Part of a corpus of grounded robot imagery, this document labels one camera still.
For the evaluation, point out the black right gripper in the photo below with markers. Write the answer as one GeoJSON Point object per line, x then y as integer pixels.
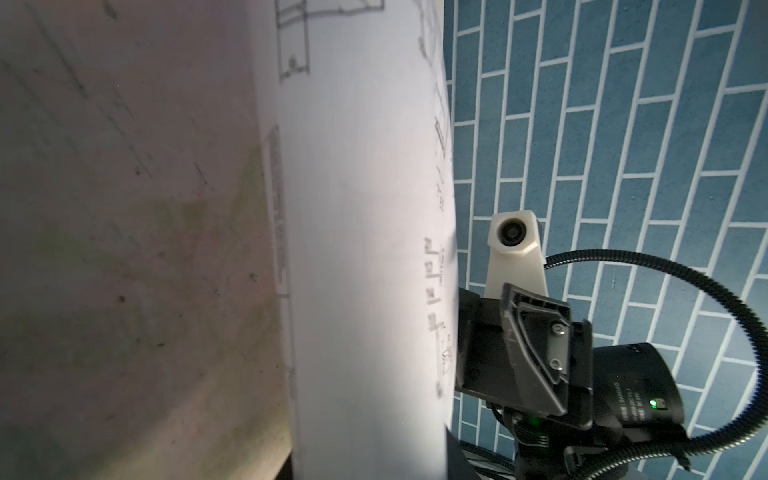
{"type": "Point", "coordinates": [563, 400]}

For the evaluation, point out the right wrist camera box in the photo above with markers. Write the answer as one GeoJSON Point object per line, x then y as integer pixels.
{"type": "Point", "coordinates": [516, 255]}

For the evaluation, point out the white technical drawing sheet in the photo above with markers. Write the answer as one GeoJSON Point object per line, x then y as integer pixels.
{"type": "Point", "coordinates": [356, 138]}

